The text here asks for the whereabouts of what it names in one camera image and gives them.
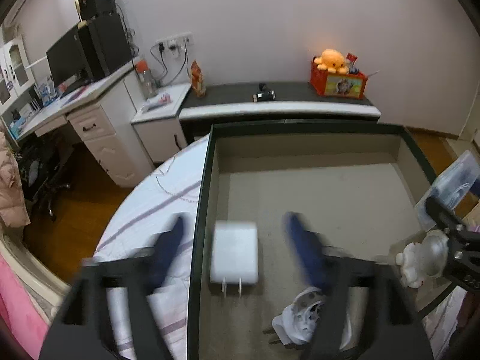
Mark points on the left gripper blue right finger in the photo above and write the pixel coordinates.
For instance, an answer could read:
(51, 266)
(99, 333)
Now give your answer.
(391, 328)

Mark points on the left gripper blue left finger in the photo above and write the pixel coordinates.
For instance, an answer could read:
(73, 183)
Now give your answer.
(82, 327)

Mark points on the white wall charger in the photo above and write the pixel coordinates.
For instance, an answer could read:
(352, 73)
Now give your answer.
(234, 255)

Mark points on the white astronaut figurine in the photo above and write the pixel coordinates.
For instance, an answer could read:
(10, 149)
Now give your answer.
(420, 261)

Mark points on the clear plastic storage box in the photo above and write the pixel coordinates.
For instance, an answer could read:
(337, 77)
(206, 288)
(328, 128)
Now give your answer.
(451, 186)

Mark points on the pink quilt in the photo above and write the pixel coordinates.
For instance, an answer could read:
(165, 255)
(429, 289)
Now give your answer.
(19, 313)

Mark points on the black and pink tray box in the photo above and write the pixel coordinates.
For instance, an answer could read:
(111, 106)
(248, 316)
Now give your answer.
(354, 184)

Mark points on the pink down jacket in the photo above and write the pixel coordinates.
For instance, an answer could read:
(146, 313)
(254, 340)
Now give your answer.
(13, 209)

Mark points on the striped white tablecloth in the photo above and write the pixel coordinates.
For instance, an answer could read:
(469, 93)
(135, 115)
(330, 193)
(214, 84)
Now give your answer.
(151, 209)

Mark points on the black office chair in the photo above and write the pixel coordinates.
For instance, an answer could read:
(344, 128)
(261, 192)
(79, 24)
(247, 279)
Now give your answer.
(40, 169)

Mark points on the red cartoon storage crate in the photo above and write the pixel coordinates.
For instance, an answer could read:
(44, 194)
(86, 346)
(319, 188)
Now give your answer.
(328, 84)

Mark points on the white side cabinet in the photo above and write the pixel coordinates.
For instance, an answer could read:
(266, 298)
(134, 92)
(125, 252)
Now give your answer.
(157, 123)

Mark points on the white desk with drawers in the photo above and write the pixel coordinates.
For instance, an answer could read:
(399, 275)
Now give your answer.
(101, 115)

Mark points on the orange octopus plush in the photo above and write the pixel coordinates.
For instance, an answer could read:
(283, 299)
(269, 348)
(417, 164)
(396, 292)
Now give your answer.
(331, 61)

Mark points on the black white TV cabinet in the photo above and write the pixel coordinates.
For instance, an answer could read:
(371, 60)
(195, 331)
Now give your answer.
(233, 103)

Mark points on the black massage gun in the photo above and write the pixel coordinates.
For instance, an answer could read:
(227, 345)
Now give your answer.
(264, 94)

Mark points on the white glass door cabinet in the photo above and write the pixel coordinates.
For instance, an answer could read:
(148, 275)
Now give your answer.
(16, 76)

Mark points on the orange lid water bottle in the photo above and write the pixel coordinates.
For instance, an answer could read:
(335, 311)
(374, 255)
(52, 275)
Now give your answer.
(147, 81)

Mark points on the black computer monitor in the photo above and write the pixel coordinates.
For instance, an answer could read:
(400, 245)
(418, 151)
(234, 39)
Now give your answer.
(66, 62)

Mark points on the orange snack bag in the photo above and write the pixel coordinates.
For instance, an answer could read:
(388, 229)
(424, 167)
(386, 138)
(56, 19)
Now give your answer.
(197, 81)

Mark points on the black computer tower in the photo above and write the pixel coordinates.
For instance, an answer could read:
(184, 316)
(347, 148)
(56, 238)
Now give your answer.
(104, 46)

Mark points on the black speaker box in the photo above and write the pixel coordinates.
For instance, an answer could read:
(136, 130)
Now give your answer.
(89, 9)

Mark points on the white wall socket strip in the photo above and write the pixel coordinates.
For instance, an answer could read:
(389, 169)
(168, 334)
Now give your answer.
(179, 40)

